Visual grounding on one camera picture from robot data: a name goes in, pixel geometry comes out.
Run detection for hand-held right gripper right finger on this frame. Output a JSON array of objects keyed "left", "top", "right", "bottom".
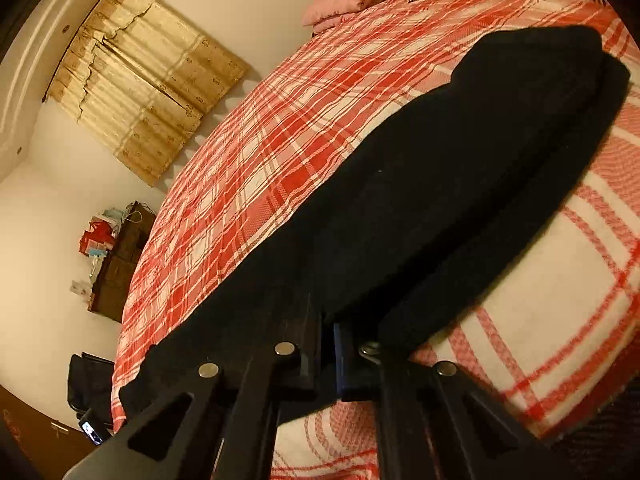
[{"left": 332, "top": 321, "right": 566, "bottom": 480}]

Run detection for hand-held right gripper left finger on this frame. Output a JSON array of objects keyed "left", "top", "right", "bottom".
[{"left": 62, "top": 292, "right": 323, "bottom": 480}]

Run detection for black pants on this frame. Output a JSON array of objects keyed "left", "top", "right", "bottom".
[{"left": 117, "top": 25, "right": 632, "bottom": 426}]

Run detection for brown wooden desk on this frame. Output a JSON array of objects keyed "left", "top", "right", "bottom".
[{"left": 87, "top": 201, "right": 157, "bottom": 323}]

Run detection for black folding chair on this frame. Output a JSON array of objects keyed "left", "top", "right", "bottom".
[{"left": 67, "top": 353, "right": 115, "bottom": 418}]

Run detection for black smartphone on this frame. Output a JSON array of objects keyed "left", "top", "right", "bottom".
[{"left": 78, "top": 409, "right": 109, "bottom": 447}]

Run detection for pile of red gift bags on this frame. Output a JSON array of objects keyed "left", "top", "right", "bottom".
[{"left": 77, "top": 207, "right": 131, "bottom": 256}]

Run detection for red white plaid bed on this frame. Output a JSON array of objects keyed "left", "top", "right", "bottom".
[{"left": 112, "top": 0, "right": 640, "bottom": 480}]

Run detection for brown wooden door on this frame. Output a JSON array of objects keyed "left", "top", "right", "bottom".
[{"left": 0, "top": 390, "right": 101, "bottom": 480}]

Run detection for beige patterned curtain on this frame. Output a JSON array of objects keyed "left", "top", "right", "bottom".
[{"left": 44, "top": 0, "right": 251, "bottom": 188}]

